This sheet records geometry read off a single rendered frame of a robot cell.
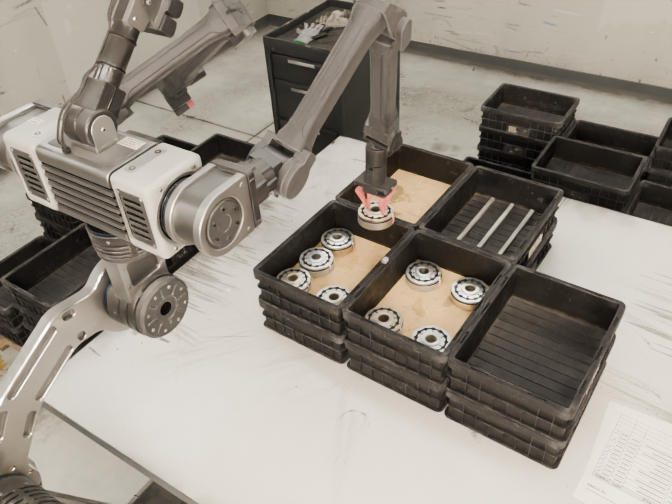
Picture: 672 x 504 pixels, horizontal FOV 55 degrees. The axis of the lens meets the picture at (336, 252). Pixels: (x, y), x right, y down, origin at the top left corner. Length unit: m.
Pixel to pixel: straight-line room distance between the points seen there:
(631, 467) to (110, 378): 1.37
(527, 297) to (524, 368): 0.25
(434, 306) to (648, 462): 0.63
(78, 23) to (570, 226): 3.46
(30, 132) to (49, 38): 3.29
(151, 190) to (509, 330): 1.04
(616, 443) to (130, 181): 1.27
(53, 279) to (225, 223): 1.67
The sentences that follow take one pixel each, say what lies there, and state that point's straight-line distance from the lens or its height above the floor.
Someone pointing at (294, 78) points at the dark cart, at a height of 0.70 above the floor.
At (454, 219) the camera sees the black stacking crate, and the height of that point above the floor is 0.83.
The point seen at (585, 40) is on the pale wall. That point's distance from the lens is 4.87.
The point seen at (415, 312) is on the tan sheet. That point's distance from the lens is 1.78.
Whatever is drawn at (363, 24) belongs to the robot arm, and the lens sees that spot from 1.28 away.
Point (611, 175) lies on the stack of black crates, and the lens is 3.06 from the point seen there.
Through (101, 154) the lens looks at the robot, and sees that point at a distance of 1.21.
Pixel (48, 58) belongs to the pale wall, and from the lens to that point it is 4.63.
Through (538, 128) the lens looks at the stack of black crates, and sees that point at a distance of 3.24.
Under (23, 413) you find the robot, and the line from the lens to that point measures 1.47.
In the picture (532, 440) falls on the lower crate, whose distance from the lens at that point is 1.63.
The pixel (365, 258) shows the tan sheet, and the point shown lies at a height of 0.83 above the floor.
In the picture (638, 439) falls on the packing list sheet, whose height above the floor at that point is 0.70.
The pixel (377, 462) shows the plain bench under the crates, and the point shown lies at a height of 0.70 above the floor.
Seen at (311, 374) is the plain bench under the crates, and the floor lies 0.70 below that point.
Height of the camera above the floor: 2.09
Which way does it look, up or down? 40 degrees down
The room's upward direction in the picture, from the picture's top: 4 degrees counter-clockwise
